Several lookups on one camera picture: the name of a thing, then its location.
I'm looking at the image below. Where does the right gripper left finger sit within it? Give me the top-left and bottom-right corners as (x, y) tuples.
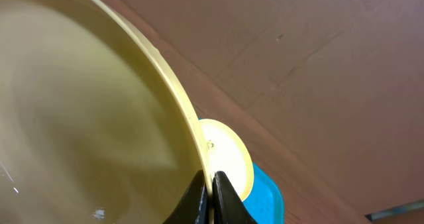
(164, 170), (209, 224)

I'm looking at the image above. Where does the teal plastic tray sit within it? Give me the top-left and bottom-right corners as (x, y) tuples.
(242, 163), (284, 224)

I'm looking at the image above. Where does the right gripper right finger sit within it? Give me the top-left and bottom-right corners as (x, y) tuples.
(213, 171), (257, 224)

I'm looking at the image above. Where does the yellow plate with small stain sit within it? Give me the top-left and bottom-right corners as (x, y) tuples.
(1, 0), (202, 223)

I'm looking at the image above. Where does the yellow plate with large stain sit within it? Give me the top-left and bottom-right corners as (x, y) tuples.
(199, 119), (254, 201)

